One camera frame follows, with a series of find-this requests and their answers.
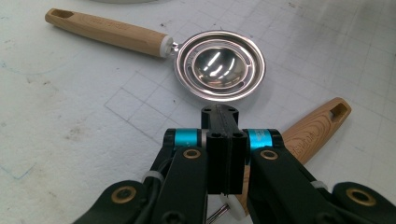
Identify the white grid mat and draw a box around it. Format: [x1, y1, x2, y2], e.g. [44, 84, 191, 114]
[0, 0, 396, 224]

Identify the wooden-handled mesh strainer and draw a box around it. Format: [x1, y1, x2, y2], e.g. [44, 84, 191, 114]
[205, 96, 353, 224]

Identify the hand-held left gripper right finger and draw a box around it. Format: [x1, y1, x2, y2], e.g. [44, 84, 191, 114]
[221, 104, 284, 194]

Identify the wooden-handled steel egg separator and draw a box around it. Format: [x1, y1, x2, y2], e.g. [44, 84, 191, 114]
[44, 7, 267, 103]

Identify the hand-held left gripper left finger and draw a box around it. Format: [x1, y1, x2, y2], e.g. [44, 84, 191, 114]
[163, 104, 230, 194]

